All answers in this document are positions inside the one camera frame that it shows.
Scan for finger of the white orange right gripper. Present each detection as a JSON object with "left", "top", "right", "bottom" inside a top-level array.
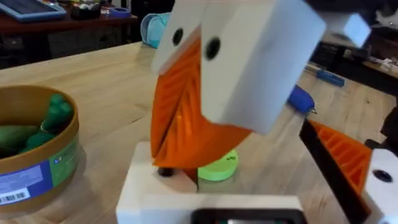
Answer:
[
  {"left": 154, "top": 0, "right": 326, "bottom": 169},
  {"left": 150, "top": 0, "right": 208, "bottom": 159}
]

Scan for blue electric screwdriver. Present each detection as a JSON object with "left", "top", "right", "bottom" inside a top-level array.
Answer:
[{"left": 287, "top": 85, "right": 318, "bottom": 115}]

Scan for green disc with holes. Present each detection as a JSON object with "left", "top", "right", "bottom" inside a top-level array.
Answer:
[{"left": 197, "top": 148, "right": 239, "bottom": 182}]

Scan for blue-rimmed flat tray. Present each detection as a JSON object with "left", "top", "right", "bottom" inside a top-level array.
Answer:
[{"left": 0, "top": 0, "right": 68, "bottom": 22}]

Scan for blue-handled hand tool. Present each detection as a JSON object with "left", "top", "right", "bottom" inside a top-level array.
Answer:
[{"left": 305, "top": 65, "right": 346, "bottom": 88}]

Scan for brown tub with green toys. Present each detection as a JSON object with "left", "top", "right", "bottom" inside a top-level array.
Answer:
[{"left": 0, "top": 84, "right": 80, "bottom": 215}]

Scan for black box of small items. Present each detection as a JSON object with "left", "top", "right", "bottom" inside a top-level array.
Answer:
[{"left": 69, "top": 1, "right": 110, "bottom": 21}]

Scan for bare white left gripper left finger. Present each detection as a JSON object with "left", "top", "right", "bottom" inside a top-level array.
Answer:
[{"left": 116, "top": 141, "right": 200, "bottom": 224}]

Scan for white orange left gripper right finger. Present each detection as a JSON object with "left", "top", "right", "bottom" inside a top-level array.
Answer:
[{"left": 298, "top": 119, "right": 398, "bottom": 224}]

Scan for blue tape roll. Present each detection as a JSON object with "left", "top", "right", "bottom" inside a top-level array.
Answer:
[{"left": 108, "top": 6, "right": 132, "bottom": 19}]

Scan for pale blue plastic container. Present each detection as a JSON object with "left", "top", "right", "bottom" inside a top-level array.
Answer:
[{"left": 140, "top": 12, "right": 172, "bottom": 49}]

